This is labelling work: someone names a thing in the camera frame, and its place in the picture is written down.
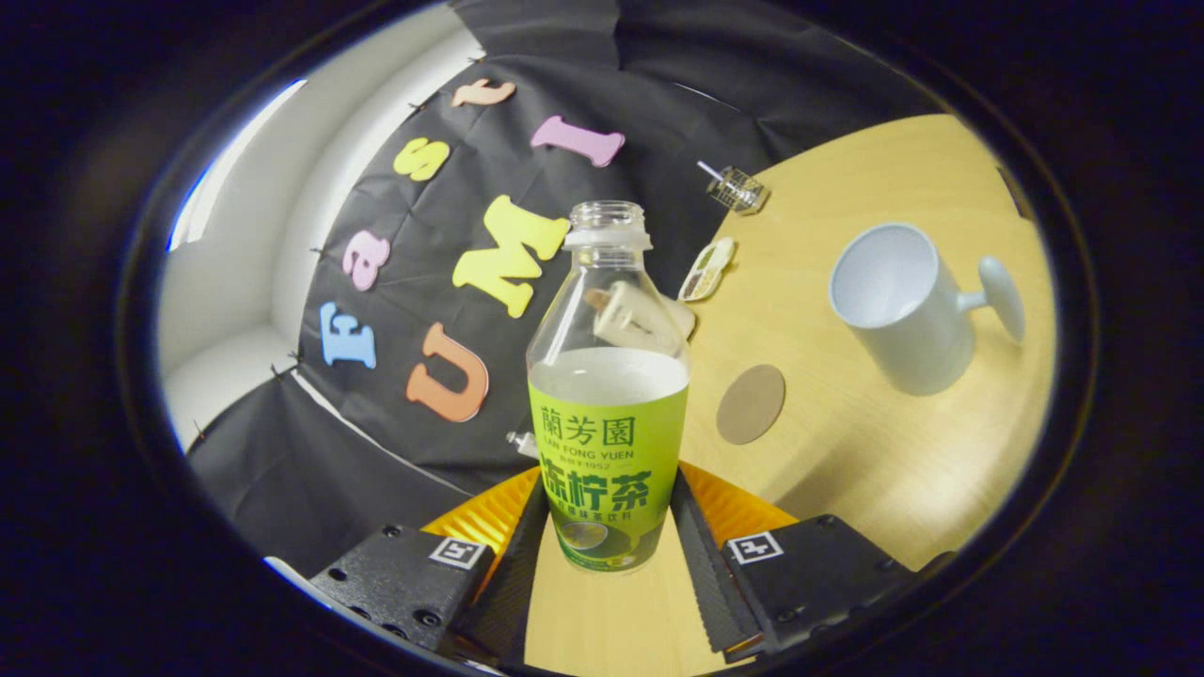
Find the white divided dish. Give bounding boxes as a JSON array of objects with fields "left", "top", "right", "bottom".
[{"left": 677, "top": 236, "right": 737, "bottom": 303}]

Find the ceiling light panel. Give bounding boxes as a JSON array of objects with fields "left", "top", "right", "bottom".
[{"left": 167, "top": 79, "right": 309, "bottom": 253}]

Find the clear square holder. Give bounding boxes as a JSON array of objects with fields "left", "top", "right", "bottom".
[{"left": 705, "top": 165, "right": 770, "bottom": 215}]

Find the white cup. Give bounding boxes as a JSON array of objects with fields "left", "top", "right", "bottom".
[{"left": 828, "top": 222, "right": 1026, "bottom": 397}]

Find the green label juice bottle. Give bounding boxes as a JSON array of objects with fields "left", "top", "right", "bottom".
[{"left": 526, "top": 199, "right": 692, "bottom": 575}]

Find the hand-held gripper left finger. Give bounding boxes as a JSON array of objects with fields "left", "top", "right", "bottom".
[{"left": 310, "top": 467, "right": 551, "bottom": 664}]

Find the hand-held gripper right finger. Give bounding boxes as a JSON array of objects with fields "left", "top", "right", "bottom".
[{"left": 670, "top": 461, "right": 927, "bottom": 664}]

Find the wooden table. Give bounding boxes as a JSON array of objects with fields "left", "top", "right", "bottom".
[{"left": 522, "top": 113, "right": 1059, "bottom": 677}]

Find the black table edge clamp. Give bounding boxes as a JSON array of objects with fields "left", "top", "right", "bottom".
[{"left": 997, "top": 167, "right": 1033, "bottom": 222}]

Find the round brown coaster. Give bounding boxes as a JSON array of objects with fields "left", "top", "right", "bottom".
[{"left": 716, "top": 364, "right": 787, "bottom": 446}]

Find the white toaster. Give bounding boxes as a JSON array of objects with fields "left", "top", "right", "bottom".
[{"left": 583, "top": 280, "right": 698, "bottom": 356}]

